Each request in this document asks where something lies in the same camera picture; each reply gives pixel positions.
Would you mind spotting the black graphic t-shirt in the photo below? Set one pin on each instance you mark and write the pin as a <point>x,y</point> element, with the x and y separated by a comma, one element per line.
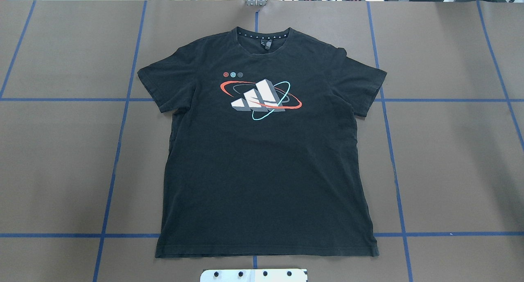
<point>263,156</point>

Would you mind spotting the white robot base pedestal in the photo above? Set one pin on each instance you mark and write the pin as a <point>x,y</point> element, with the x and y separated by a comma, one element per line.
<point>255,275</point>

